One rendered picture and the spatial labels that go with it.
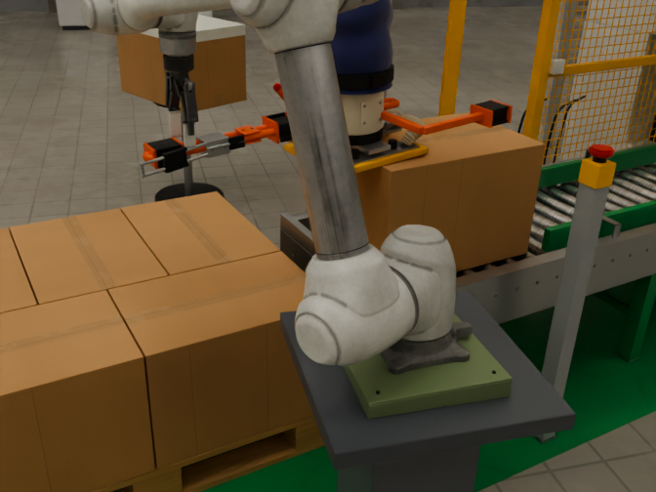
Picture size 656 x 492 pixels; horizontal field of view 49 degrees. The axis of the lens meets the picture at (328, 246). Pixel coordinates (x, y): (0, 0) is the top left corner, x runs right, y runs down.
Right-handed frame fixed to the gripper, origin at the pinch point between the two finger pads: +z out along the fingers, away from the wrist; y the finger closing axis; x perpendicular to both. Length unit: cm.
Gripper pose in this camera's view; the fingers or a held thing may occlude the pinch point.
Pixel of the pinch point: (182, 133)
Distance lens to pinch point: 191.8
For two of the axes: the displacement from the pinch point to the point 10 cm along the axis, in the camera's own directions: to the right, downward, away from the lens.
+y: -5.4, -4.0, 7.4
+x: -8.4, 2.1, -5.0
